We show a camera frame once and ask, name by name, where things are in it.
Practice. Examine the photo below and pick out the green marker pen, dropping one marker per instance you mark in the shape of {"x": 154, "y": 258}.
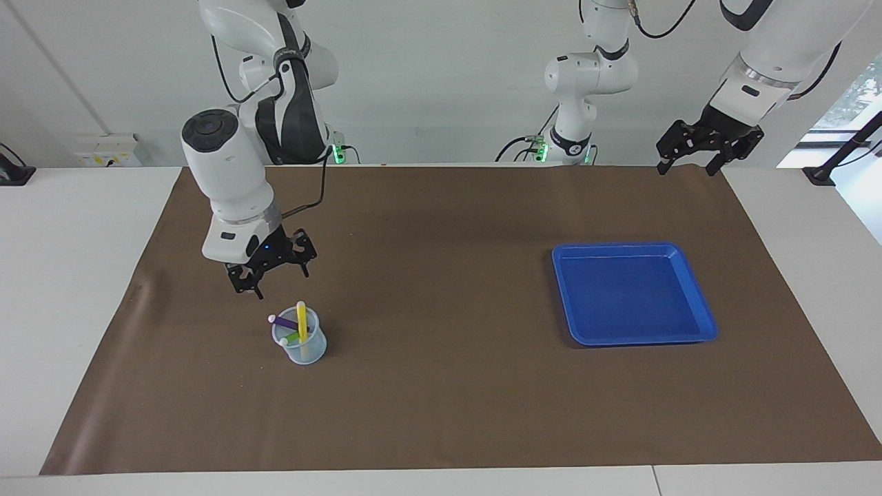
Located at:
{"x": 291, "y": 338}

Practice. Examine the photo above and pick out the clear plastic cup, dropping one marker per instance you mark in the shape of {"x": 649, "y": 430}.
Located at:
{"x": 310, "y": 353}

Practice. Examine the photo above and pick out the white wall outlet box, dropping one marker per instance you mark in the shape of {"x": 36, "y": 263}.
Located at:
{"x": 107, "y": 151}

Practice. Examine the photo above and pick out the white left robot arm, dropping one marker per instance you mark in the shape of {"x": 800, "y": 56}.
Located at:
{"x": 589, "y": 76}

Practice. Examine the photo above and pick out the blue plastic tray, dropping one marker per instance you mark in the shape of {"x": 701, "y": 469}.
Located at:
{"x": 630, "y": 296}

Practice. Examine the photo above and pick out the yellow marker pen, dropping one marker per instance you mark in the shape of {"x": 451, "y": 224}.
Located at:
{"x": 302, "y": 320}

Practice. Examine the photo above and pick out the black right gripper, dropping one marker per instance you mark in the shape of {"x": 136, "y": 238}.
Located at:
{"x": 270, "y": 253}

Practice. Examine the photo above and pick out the purple marker pen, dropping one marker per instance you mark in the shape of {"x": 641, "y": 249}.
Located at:
{"x": 284, "y": 322}

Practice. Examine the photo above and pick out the brown table mat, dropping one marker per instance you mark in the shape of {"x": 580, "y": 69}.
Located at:
{"x": 441, "y": 386}

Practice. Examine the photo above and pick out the black table clamp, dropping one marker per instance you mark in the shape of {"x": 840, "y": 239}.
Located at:
{"x": 14, "y": 173}

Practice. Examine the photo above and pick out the black camera stand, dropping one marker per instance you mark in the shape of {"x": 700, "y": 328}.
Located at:
{"x": 844, "y": 148}

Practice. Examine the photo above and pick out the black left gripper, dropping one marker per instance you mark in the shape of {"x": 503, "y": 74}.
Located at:
{"x": 723, "y": 127}

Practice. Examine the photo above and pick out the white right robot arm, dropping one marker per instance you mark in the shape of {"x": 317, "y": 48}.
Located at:
{"x": 227, "y": 172}

